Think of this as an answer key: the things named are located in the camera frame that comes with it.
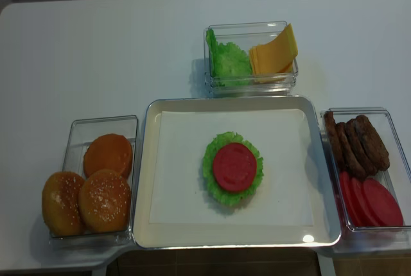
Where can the green lettuce leaves in container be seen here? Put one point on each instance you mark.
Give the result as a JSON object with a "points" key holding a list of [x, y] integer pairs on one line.
{"points": [[230, 64]]}

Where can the clear lettuce cheese container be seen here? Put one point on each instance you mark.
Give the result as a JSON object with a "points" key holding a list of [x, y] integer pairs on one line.
{"points": [[247, 35]]}

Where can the green lettuce leaf on tray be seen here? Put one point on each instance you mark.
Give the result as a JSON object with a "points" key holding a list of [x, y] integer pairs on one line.
{"points": [[220, 195]]}

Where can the yellow cheese slices stack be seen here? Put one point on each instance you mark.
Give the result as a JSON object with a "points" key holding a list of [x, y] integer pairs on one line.
{"points": [[275, 57]]}

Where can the metal baking tray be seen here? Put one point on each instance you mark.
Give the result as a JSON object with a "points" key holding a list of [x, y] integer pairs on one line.
{"points": [[326, 228]]}

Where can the red tomato slice on tray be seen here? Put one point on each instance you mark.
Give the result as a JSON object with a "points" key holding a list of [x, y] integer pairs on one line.
{"points": [[234, 167]]}

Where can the white parchment paper sheet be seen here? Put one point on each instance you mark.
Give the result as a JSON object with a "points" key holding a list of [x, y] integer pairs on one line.
{"points": [[281, 136]]}

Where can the plain orange bun bottom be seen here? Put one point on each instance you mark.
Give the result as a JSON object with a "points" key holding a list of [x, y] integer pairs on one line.
{"points": [[110, 151]]}

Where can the right sesame bun top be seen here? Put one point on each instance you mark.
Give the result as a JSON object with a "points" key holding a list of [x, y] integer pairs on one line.
{"points": [[104, 202]]}

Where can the sesame bun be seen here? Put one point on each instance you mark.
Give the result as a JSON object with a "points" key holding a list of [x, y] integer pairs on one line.
{"points": [[60, 209], [104, 202]]}

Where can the leftmost brown meat patty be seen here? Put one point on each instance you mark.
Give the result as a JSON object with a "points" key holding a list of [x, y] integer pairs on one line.
{"points": [[334, 140]]}

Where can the brown meat patty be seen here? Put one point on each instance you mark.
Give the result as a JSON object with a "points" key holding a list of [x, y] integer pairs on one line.
{"points": [[372, 144], [348, 157], [358, 149], [334, 140]]}

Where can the clear bun container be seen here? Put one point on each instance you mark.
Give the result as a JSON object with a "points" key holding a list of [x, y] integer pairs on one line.
{"points": [[82, 134]]}

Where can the left sesame bun top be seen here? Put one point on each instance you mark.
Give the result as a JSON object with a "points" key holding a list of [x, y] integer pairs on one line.
{"points": [[60, 209]]}

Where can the middle red tomato slice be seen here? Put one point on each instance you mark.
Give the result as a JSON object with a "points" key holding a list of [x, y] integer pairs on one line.
{"points": [[367, 217]]}

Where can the front brown meat patty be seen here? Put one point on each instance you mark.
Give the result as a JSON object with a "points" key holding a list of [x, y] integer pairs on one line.
{"points": [[372, 144]]}

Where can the clear patty tomato container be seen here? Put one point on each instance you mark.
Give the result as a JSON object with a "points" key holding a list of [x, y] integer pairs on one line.
{"points": [[396, 179]]}

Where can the left red tomato slice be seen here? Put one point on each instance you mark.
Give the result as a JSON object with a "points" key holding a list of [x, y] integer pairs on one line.
{"points": [[354, 211]]}

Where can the front red tomato slice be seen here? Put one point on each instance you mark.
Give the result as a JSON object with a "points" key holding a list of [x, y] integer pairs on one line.
{"points": [[382, 204]]}

